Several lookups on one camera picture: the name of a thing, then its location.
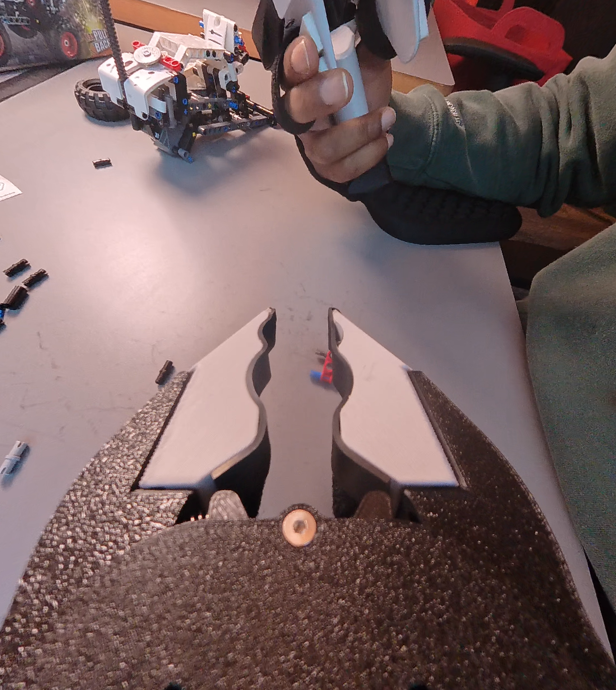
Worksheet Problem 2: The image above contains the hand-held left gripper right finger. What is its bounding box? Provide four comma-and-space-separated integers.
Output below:
328, 308, 460, 514

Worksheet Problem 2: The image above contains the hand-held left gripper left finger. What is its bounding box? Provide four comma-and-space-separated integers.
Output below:
138, 308, 278, 517

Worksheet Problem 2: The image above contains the light grey toy pin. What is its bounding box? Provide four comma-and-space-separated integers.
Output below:
0, 441, 29, 476

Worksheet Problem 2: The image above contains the pile of small toy pieces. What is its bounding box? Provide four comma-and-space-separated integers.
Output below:
0, 259, 49, 421

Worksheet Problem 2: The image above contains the person's right forearm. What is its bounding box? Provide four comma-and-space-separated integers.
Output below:
351, 5, 616, 246

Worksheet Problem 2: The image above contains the black desk divider strip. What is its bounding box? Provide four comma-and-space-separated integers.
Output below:
0, 56, 98, 120

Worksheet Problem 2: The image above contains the person's right hand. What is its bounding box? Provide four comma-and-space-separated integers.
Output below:
282, 37, 397, 201

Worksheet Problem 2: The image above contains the red plastic chair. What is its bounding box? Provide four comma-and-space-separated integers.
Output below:
434, 0, 573, 89

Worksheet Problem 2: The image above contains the partly built toy truck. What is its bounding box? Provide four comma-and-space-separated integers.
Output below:
98, 0, 277, 162

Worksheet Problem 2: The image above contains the person's green top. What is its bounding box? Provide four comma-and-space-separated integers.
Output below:
518, 183, 616, 690

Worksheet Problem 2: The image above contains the black toy tire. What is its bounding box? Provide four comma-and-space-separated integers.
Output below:
74, 78, 126, 122

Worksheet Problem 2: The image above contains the toy set cardboard box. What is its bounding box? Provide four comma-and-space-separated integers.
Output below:
0, 0, 114, 71

